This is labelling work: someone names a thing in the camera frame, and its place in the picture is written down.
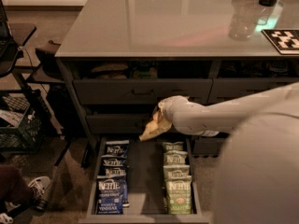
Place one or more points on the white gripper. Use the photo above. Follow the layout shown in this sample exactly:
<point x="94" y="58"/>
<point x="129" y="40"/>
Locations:
<point x="169" y="106"/>

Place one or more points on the brown sea salt chip bag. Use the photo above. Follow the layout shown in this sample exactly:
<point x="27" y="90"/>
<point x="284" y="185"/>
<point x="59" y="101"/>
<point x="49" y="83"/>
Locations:
<point x="157" y="125"/>

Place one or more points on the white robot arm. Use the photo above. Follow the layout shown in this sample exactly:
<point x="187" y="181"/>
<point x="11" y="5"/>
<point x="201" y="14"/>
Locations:
<point x="257" y="180"/>

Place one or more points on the green Kettle bag back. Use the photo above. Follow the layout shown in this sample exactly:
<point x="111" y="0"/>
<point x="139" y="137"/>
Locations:
<point x="173" y="146"/>

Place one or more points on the green kettle bag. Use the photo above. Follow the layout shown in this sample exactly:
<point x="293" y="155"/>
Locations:
<point x="175" y="157"/>
<point x="173" y="146"/>
<point x="179" y="195"/>
<point x="176" y="171"/>

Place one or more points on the bottom right grey drawer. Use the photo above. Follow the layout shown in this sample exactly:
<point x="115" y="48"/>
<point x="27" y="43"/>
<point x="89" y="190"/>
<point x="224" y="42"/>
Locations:
<point x="207" y="146"/>

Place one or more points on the grey drawer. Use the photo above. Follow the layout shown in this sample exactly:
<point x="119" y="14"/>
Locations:
<point x="139" y="91"/>
<point x="224" y="89"/>
<point x="117" y="123"/>
<point x="207" y="146"/>

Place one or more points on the top right grey drawer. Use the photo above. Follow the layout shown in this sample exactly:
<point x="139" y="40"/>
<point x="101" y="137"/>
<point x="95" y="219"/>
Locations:
<point x="224" y="89"/>

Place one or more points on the middle left grey drawer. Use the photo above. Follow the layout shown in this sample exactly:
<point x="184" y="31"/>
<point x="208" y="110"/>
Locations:
<point x="117" y="123"/>

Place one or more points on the green bag in top drawer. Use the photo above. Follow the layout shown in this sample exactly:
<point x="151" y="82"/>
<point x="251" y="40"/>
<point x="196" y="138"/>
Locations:
<point x="143" y="69"/>

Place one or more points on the blue Kettle bag back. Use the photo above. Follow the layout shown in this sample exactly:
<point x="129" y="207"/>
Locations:
<point x="117" y="148"/>

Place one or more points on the blue kettle bag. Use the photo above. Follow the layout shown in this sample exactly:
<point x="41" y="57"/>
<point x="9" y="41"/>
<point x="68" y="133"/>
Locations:
<point x="121" y="173"/>
<point x="109" y="195"/>
<point x="117" y="148"/>
<point x="114" y="164"/>

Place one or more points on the open bottom left drawer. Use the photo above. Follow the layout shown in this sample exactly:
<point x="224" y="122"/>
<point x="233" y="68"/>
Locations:
<point x="146" y="193"/>

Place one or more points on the tan bag in top drawer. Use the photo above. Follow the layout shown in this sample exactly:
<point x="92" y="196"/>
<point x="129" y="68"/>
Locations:
<point x="110" y="70"/>

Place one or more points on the green Kettle bag front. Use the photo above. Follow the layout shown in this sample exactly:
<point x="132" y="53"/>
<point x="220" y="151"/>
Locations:
<point x="179" y="195"/>

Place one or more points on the top left grey drawer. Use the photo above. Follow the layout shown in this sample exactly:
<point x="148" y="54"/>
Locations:
<point x="139" y="91"/>

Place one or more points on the blue Kettle bag front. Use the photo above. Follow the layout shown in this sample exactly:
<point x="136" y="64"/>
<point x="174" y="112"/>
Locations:
<point x="109" y="195"/>

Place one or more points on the black white marker tag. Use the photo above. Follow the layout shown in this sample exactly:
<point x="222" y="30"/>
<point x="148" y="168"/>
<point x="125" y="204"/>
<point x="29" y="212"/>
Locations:
<point x="285" y="41"/>

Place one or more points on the white sneaker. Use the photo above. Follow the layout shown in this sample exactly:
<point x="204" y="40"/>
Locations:
<point x="39" y="185"/>

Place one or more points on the green plastic crate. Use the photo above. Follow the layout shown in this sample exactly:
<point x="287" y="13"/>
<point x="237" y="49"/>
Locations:
<point x="21" y="129"/>

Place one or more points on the black office chair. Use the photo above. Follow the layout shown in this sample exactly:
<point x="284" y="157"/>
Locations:
<point x="10" y="52"/>

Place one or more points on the person leg dark trousers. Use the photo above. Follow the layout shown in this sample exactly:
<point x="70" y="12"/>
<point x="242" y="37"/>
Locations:
<point x="13" y="188"/>

